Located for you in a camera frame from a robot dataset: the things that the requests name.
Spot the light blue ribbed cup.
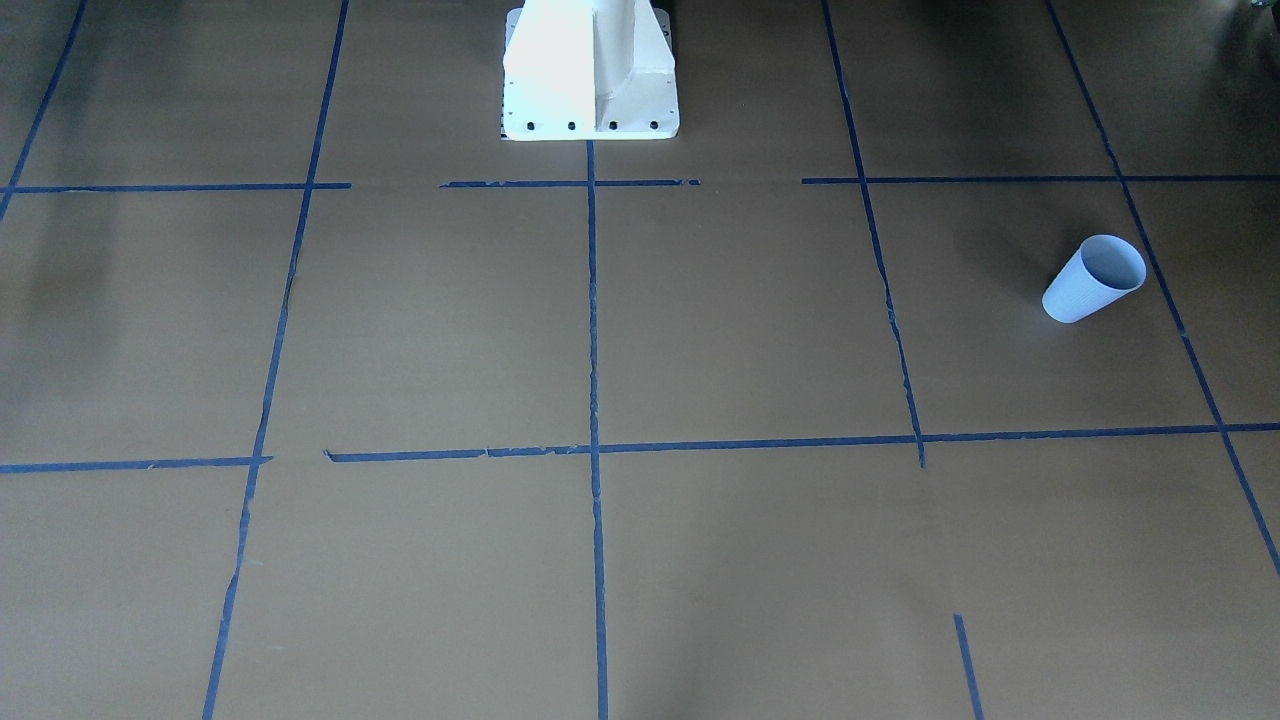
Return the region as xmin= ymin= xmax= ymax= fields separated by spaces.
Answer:
xmin=1041 ymin=234 xmax=1148 ymax=324

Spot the white camera post base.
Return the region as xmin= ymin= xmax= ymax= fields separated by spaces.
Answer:
xmin=500 ymin=1 xmax=681 ymax=142

